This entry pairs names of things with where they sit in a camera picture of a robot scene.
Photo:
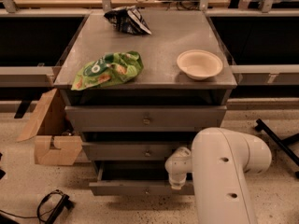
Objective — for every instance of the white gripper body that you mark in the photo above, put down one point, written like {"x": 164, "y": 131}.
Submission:
{"x": 177, "y": 178}

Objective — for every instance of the grey bottom drawer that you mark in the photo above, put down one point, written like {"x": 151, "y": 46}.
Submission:
{"x": 134, "y": 178}

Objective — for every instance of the grey drawer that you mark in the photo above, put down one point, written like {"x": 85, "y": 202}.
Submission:
{"x": 131, "y": 151}
{"x": 92, "y": 118}
{"x": 134, "y": 178}

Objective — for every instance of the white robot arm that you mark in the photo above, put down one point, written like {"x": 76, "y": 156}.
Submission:
{"x": 218, "y": 161}

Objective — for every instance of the grey middle drawer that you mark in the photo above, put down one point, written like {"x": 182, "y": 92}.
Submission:
{"x": 131, "y": 151}

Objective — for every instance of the grey top drawer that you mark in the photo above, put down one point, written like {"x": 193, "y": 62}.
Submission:
{"x": 92, "y": 118}

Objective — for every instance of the white paper bowl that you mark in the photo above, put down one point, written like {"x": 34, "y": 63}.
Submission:
{"x": 199, "y": 64}

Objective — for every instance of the black stand leg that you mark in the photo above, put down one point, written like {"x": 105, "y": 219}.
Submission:
{"x": 284, "y": 144}

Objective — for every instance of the green chip bag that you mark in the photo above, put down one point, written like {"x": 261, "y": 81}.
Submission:
{"x": 110, "y": 70}

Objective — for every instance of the brown cardboard box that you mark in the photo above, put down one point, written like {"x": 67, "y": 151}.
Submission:
{"x": 54, "y": 145}

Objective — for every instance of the black crumpled snack bag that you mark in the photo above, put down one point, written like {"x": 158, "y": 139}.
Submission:
{"x": 128, "y": 20}

